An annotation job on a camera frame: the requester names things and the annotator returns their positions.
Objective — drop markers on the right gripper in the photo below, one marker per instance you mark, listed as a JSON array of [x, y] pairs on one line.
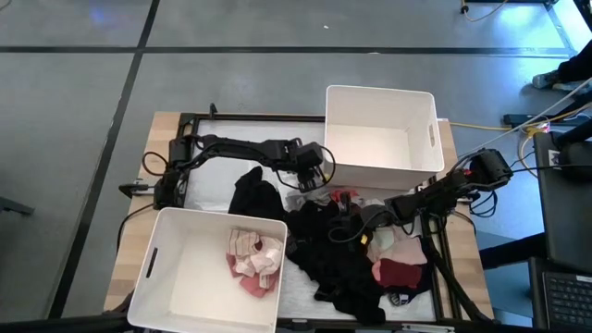
[[374, 216]]

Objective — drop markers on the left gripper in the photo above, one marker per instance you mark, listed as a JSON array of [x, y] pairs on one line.
[[307, 155]]

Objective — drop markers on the coral red garment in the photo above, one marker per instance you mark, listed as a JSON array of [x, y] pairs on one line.
[[342, 194]]

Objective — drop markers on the grey Puma boxer shorts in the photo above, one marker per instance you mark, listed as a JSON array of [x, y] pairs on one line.
[[298, 200]]

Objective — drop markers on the light pink garment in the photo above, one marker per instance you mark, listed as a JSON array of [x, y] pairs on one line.
[[409, 252]]

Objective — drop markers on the maroon garment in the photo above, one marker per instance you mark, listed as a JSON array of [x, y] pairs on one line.
[[398, 274]]

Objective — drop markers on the black knit garment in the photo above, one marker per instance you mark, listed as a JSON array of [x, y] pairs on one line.
[[356, 296]]

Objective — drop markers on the rose pink garment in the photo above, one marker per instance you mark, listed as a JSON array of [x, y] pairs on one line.
[[254, 287]]

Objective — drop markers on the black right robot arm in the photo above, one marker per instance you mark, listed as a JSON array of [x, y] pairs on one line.
[[435, 192]]

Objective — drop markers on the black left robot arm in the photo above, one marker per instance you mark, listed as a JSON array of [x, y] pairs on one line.
[[231, 147]]

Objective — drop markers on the white woven plastic basket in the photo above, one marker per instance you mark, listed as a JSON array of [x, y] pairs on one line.
[[370, 148], [185, 287]]

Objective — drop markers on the white pink striped garment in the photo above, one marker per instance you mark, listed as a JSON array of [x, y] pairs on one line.
[[250, 247]]

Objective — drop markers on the black power strip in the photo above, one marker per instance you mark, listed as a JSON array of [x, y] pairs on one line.
[[522, 119]]

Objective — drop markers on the black monitor panel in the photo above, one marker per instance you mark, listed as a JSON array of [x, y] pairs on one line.
[[564, 217]]

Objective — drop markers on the person's shoe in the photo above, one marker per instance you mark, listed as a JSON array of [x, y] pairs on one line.
[[545, 79]]

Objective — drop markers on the black laptop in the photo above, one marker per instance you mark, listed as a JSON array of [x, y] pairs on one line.
[[566, 300]]

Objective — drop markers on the person's leg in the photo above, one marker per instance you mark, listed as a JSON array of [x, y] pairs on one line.
[[578, 67]]

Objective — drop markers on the black rig crossbar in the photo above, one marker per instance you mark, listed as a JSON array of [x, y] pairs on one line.
[[55, 324]]

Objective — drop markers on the grey chair base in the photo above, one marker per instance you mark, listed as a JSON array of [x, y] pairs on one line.
[[16, 206]]

